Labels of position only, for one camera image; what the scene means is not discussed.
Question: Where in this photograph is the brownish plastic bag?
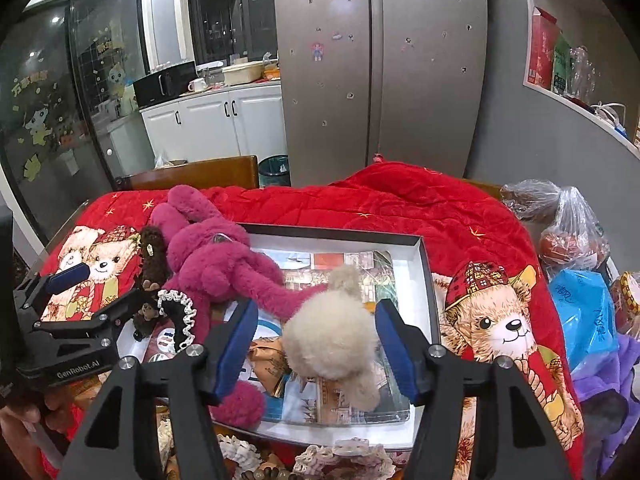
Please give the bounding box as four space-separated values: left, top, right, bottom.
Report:
500 179 564 222

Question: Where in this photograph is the green trash bin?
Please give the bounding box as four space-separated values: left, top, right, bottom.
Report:
258 155 291 189

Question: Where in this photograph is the person's left hand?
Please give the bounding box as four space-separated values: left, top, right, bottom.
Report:
0 392 68 453

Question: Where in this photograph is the yellow bag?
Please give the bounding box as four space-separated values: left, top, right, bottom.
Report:
152 152 189 169

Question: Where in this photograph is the jar with patterned lid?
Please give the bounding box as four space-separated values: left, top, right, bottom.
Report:
607 271 640 337

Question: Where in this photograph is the silver refrigerator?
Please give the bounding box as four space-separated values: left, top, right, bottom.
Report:
272 0 489 189

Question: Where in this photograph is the red box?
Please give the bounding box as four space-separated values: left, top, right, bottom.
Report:
528 7 559 91

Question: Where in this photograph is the white basin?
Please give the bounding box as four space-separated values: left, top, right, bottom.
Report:
221 61 266 86

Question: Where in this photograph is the white kitchen cabinet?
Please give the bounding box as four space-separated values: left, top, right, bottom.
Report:
140 82 289 167

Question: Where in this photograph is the wooden chair back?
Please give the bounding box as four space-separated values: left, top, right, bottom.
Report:
116 155 260 191

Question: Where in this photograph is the red printed blanket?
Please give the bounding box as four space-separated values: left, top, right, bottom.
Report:
40 162 586 480

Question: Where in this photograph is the black shallow box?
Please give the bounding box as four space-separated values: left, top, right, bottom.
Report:
115 222 442 454

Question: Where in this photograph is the dark kitchen window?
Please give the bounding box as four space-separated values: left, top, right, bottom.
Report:
186 0 279 69

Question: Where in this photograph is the glass sliding door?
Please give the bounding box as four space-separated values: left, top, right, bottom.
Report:
0 0 152 242

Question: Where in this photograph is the black microwave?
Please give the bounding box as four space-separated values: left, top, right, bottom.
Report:
132 61 199 109

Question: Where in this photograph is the white wall shelf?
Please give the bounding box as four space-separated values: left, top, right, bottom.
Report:
522 0 640 162

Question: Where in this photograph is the clear plastic bag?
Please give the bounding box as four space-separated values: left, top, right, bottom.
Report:
538 186 611 282

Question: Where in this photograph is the black white lace scrunchie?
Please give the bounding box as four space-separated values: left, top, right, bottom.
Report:
157 290 202 352

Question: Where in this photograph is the cream fluffy plush toy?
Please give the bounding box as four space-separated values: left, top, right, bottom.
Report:
282 263 384 412

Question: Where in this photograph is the purple cloth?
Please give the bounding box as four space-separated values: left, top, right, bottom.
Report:
570 332 640 477

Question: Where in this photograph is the green packet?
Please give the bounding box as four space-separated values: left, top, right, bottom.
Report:
551 35 574 95

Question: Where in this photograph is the pink plush rabbit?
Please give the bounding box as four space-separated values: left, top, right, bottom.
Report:
149 185 332 427

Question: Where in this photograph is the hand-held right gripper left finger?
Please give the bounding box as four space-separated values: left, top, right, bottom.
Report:
59 299 261 480

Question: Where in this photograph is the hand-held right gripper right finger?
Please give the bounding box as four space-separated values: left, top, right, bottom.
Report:
375 299 573 480

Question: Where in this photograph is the brown snack packet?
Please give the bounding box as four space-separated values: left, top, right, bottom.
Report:
247 337 294 399

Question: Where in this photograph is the dark brown plush toy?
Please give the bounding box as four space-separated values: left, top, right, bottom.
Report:
132 226 172 337

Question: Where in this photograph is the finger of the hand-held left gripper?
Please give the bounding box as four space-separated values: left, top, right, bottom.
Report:
32 287 168 337
12 262 92 319

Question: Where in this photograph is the clear plastic bottle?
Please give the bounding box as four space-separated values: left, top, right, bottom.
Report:
570 47 597 102

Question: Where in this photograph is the blue plastic bag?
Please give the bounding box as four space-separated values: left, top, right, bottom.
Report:
547 268 621 377

